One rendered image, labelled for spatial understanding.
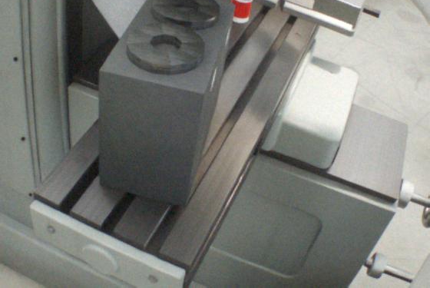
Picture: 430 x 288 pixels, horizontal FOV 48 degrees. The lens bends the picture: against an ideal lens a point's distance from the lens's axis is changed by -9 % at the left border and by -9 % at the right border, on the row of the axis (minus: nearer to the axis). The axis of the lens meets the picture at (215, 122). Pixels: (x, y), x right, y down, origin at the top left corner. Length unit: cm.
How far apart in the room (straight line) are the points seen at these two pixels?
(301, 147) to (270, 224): 25
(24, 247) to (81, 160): 93
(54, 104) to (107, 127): 63
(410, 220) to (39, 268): 146
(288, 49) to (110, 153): 49
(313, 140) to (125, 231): 50
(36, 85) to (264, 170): 55
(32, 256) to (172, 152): 107
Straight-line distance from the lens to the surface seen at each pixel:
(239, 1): 105
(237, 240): 130
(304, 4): 115
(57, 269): 159
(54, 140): 131
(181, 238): 65
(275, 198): 115
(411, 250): 211
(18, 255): 166
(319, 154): 105
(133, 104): 58
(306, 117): 104
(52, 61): 116
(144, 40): 60
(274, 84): 91
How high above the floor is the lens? 149
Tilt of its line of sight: 40 degrees down
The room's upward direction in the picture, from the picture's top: 11 degrees clockwise
